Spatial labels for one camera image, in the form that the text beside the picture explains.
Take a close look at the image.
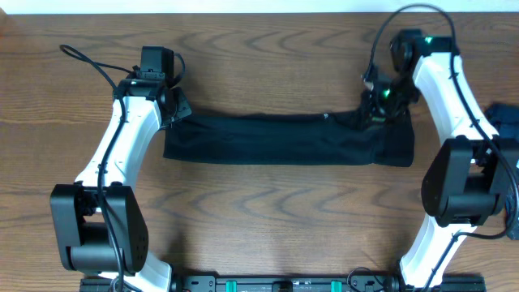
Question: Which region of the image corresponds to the black polo shirt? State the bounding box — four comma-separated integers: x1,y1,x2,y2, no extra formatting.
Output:
163,109,414,167

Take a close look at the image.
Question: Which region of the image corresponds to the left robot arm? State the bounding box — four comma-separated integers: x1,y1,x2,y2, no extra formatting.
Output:
49,79,191,291

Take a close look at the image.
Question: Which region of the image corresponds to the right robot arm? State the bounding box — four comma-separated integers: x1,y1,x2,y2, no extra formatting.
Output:
363,29,518,291

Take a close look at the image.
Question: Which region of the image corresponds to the dark blue crumpled garment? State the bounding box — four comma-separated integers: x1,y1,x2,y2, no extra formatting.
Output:
484,103,519,240

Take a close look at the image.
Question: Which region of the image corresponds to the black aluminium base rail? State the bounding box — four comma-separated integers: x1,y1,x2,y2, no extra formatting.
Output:
79,273,487,292

